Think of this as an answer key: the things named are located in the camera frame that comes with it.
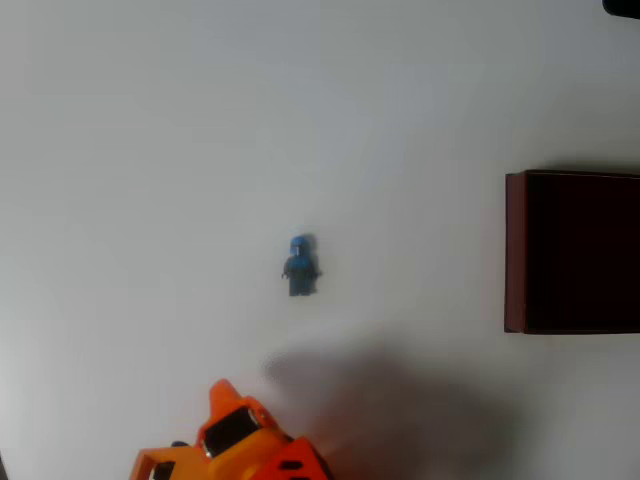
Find blue toy minifigure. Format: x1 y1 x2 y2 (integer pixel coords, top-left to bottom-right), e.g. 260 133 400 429
280 233 324 297

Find dark red open box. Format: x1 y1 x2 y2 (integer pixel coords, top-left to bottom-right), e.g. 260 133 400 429
503 169 640 335

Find black rounded object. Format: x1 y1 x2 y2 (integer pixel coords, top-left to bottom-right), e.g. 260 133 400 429
602 0 640 20

